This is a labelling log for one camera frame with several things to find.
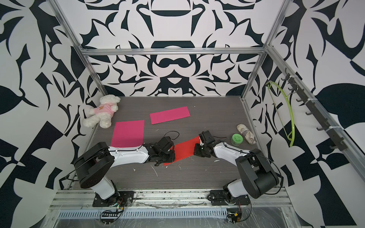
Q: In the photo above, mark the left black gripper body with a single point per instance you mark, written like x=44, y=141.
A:
x=169, y=157

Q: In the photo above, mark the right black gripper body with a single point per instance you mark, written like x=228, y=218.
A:
x=200, y=150

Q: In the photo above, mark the red square paper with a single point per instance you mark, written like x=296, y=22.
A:
x=185, y=149

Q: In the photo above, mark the magenta paper sheet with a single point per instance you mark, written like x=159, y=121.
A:
x=128, y=134
x=169, y=115

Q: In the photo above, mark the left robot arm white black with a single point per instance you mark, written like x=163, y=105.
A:
x=92, y=166

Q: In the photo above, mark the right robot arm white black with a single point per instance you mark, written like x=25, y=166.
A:
x=257, y=176

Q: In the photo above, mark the green round lid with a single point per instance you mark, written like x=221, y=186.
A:
x=236, y=139

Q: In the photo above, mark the white grey sneaker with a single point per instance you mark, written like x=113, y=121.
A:
x=247, y=134

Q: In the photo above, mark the white teddy bear pink shirt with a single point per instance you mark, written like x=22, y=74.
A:
x=102, y=115

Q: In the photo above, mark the right black connector board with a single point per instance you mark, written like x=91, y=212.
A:
x=233, y=216

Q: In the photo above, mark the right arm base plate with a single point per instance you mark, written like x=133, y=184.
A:
x=223, y=198

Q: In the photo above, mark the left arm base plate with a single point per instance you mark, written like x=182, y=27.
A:
x=122, y=198

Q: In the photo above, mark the black wall hook rack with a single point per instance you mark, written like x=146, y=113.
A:
x=317, y=110

